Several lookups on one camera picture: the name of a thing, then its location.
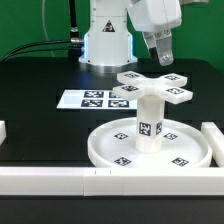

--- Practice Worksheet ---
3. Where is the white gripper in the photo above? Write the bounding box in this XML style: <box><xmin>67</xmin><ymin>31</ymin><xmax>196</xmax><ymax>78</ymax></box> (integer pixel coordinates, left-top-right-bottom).
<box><xmin>127</xmin><ymin>0</ymin><xmax>182</xmax><ymax>66</ymax></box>

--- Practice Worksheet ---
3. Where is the white cross-shaped table base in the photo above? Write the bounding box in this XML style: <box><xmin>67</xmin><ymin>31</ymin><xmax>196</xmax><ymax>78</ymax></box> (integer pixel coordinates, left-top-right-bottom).
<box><xmin>113</xmin><ymin>71</ymin><xmax>193</xmax><ymax>104</ymax></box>

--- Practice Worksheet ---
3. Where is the white round table top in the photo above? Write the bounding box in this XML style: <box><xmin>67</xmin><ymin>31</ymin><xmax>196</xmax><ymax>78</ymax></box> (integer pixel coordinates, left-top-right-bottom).
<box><xmin>87</xmin><ymin>117</ymin><xmax>212</xmax><ymax>169</ymax></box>

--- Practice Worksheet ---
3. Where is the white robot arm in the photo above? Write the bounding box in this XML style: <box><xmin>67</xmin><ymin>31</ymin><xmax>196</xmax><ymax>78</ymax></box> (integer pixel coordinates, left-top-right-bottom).
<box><xmin>79</xmin><ymin>0</ymin><xmax>182</xmax><ymax>72</ymax></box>

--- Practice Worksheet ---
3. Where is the white marker sheet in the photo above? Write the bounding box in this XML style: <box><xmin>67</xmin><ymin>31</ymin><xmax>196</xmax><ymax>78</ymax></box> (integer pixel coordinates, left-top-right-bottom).
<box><xmin>57</xmin><ymin>90</ymin><xmax>137</xmax><ymax>110</ymax></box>

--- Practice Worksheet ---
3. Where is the white right fence bar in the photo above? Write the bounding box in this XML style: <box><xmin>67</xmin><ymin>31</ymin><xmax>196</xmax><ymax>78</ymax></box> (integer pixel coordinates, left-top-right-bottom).
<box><xmin>201</xmin><ymin>122</ymin><xmax>224</xmax><ymax>168</ymax></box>

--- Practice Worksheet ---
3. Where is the white fence bar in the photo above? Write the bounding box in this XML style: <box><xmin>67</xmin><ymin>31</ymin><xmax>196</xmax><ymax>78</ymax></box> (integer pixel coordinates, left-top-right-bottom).
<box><xmin>201</xmin><ymin>122</ymin><xmax>224</xmax><ymax>168</ymax></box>
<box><xmin>0</xmin><ymin>121</ymin><xmax>6</xmax><ymax>145</ymax></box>
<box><xmin>0</xmin><ymin>167</ymin><xmax>224</xmax><ymax>196</ymax></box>

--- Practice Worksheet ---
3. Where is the white front fence bar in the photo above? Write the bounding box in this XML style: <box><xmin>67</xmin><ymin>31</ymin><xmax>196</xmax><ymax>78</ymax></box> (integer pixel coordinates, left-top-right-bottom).
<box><xmin>0</xmin><ymin>167</ymin><xmax>224</xmax><ymax>196</ymax></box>

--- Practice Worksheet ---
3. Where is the white left fence bar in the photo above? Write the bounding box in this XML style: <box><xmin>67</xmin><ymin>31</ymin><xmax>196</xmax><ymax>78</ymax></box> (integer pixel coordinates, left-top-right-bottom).
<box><xmin>0</xmin><ymin>121</ymin><xmax>6</xmax><ymax>145</ymax></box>

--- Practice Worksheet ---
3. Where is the black vertical cable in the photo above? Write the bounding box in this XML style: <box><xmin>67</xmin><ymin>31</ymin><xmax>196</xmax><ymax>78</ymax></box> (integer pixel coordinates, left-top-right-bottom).
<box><xmin>67</xmin><ymin>0</ymin><xmax>81</xmax><ymax>42</ymax></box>

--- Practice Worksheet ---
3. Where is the white thin cable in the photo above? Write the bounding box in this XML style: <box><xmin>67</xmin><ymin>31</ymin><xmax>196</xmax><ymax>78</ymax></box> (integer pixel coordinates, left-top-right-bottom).
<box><xmin>41</xmin><ymin>0</ymin><xmax>55</xmax><ymax>58</ymax></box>

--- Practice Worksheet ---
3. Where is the black cable pair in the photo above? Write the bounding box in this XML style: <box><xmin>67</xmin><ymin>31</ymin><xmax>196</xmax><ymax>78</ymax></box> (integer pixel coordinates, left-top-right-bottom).
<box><xmin>0</xmin><ymin>37</ymin><xmax>84</xmax><ymax>64</ymax></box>

